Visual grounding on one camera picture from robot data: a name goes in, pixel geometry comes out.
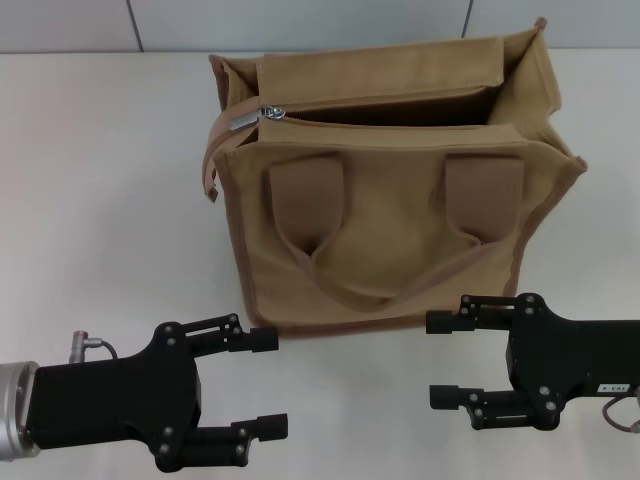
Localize gripper connector cable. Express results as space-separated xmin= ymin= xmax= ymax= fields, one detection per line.
xmin=601 ymin=384 xmax=640 ymax=434
xmin=69 ymin=329 xmax=119 ymax=362

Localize khaki canvas food bag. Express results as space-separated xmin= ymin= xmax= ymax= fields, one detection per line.
xmin=202 ymin=17 xmax=589 ymax=341

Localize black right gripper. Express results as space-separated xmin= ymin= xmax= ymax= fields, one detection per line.
xmin=425 ymin=293 xmax=640 ymax=433

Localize left gripper connector cable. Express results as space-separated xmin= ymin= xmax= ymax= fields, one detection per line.
xmin=69 ymin=329 xmax=119 ymax=362

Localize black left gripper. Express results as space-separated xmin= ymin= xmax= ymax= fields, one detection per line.
xmin=24 ymin=313 xmax=290 ymax=473

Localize right gripper connector cable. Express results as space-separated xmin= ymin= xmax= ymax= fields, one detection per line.
xmin=601 ymin=384 xmax=640 ymax=434

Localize silver metal zipper pull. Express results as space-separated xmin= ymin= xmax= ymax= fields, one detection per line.
xmin=228 ymin=103 xmax=287 ymax=132

